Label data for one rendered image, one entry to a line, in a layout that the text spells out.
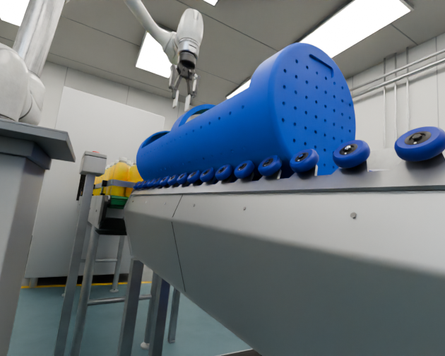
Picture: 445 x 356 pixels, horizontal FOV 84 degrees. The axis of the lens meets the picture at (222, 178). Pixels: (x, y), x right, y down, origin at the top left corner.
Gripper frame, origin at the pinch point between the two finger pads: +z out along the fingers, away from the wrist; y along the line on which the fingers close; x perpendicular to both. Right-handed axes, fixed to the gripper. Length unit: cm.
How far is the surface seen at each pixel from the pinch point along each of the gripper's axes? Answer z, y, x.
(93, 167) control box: 28, -24, 41
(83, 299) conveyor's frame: 98, -15, 66
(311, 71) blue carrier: 14, 2, -63
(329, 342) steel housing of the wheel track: 59, -5, -72
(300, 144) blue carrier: 30, 0, -63
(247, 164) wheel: 33, -5, -53
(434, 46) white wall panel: -197, 335, 8
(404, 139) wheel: 34, -5, -81
